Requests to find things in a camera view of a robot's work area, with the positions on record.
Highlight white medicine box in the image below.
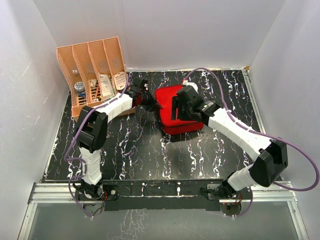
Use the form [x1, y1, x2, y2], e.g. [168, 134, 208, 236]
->
[99, 74, 115, 101]

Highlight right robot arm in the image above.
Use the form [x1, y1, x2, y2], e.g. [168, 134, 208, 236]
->
[171, 81, 288, 199]

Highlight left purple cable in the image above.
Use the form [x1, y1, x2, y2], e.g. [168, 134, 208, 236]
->
[63, 72, 131, 221]

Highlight red black medicine case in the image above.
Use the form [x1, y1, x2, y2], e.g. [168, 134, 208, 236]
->
[155, 85, 204, 135]

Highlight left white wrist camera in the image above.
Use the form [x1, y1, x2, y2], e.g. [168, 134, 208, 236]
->
[142, 79, 149, 91]

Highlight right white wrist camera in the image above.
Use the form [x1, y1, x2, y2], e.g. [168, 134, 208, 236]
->
[181, 79, 198, 93]

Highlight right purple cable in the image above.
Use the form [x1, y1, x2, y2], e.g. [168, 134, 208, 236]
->
[183, 67, 320, 220]

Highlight purple cable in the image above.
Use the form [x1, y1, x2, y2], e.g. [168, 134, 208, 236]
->
[63, 72, 131, 221]
[183, 67, 320, 220]

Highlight round blue tin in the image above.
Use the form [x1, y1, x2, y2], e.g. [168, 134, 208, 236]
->
[74, 81, 86, 98]

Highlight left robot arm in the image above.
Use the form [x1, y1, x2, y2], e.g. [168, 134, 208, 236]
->
[72, 78, 160, 200]

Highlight orange plastic file organizer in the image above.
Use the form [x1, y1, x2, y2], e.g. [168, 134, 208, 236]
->
[56, 36, 126, 121]

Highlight oval blister card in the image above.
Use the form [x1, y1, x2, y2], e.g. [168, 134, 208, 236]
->
[113, 71, 127, 91]

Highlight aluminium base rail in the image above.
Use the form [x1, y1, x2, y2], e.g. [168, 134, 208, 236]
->
[18, 181, 309, 240]

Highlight small medicine boxes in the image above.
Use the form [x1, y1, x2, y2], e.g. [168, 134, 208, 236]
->
[89, 79, 101, 103]

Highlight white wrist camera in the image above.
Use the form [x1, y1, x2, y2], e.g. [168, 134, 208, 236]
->
[142, 79, 149, 91]
[181, 79, 198, 93]

